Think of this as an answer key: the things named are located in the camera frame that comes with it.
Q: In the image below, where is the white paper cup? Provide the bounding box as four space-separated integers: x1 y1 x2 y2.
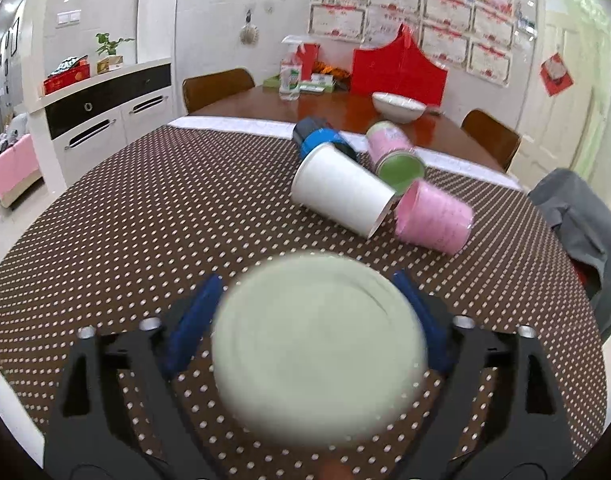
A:
290 142 397 239

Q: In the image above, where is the red gift bag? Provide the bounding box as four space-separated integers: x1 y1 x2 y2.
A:
351 23 449 107

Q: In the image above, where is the brown wooden chair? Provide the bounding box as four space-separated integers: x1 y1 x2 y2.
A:
460 109 522 173
182 67 256 115

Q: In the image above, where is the pale green cup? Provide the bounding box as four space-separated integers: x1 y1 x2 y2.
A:
211 253 430 449

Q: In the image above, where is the potted green plant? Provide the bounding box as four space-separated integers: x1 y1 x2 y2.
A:
95 33 135 75

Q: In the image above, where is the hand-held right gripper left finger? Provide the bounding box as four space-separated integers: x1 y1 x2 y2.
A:
44 274 225 480

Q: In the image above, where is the red door decoration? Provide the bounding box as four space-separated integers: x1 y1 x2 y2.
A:
539 50 575 97

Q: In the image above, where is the blue and black cup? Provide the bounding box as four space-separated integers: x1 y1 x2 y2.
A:
292 116 359 162

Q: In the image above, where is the brown dotted tablecloth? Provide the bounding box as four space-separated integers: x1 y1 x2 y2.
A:
0 116 609 471

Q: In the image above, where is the grey jacket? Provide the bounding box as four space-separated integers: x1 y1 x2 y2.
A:
528 168 611 346

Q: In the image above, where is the small red bag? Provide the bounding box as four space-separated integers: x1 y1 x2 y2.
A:
296 43 321 81

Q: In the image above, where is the pink and green cup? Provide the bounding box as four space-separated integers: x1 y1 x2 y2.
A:
366 121 426 196

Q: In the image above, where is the pink sofa cover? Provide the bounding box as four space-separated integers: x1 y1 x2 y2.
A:
0 132 44 207

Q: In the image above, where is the wall of framed certificates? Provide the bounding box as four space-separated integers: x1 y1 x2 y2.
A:
256 0 516 87

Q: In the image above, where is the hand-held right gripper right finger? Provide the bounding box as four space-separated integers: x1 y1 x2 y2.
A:
393 270 575 480

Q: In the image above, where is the white sideboard cabinet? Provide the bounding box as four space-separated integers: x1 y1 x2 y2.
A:
21 58 173 192

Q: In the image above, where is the red gift box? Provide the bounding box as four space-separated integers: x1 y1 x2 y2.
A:
43 57 92 96

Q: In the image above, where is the white door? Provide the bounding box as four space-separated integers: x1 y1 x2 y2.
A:
510 7 609 191

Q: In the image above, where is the white bowl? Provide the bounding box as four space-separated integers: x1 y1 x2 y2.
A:
372 92 427 124

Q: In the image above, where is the clear spray bottle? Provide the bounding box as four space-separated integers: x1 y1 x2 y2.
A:
279 36 306 101

